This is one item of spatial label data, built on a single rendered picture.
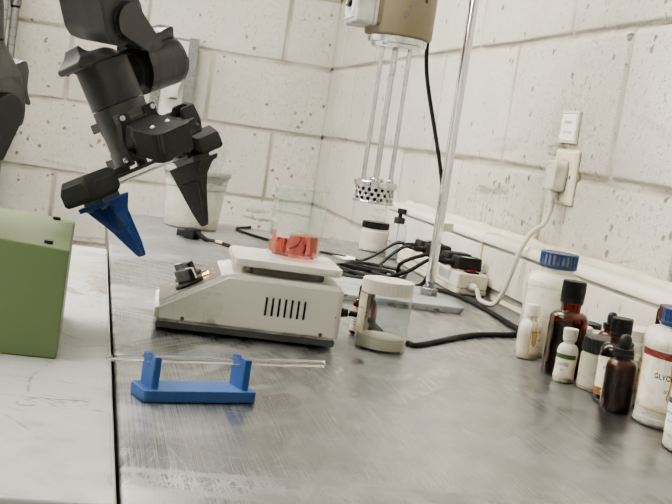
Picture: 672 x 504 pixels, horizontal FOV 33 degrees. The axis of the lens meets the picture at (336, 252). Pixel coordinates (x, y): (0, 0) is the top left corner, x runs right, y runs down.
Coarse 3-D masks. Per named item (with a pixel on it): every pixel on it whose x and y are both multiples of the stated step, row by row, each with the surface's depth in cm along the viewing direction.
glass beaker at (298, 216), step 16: (288, 192) 125; (304, 192) 125; (320, 192) 125; (288, 208) 125; (304, 208) 125; (320, 208) 126; (272, 224) 127; (288, 224) 125; (304, 224) 125; (320, 224) 126; (272, 240) 127; (288, 240) 125; (304, 240) 125; (320, 240) 127; (272, 256) 126; (288, 256) 125; (304, 256) 126
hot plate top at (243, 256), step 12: (240, 252) 126; (252, 252) 128; (264, 252) 130; (240, 264) 121; (252, 264) 121; (264, 264) 122; (276, 264) 122; (288, 264) 122; (300, 264) 123; (312, 264) 125; (324, 264) 127; (324, 276) 123; (336, 276) 123
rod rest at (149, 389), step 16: (144, 352) 92; (144, 368) 92; (160, 368) 90; (240, 368) 95; (144, 384) 91; (160, 384) 92; (176, 384) 93; (192, 384) 94; (208, 384) 95; (224, 384) 96; (240, 384) 94; (144, 400) 90; (160, 400) 90; (176, 400) 91; (192, 400) 92; (208, 400) 92; (224, 400) 93; (240, 400) 94
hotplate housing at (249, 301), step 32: (192, 288) 121; (224, 288) 121; (256, 288) 121; (288, 288) 122; (320, 288) 123; (160, 320) 121; (192, 320) 121; (224, 320) 121; (256, 320) 122; (288, 320) 122; (320, 320) 123
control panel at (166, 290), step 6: (210, 264) 132; (216, 264) 131; (210, 270) 128; (216, 270) 126; (204, 276) 125; (210, 276) 123; (216, 276) 122; (168, 282) 131; (174, 282) 130; (198, 282) 123; (204, 282) 121; (162, 288) 129; (168, 288) 127; (174, 288) 125; (186, 288) 122; (162, 294) 124; (168, 294) 123; (174, 294) 121
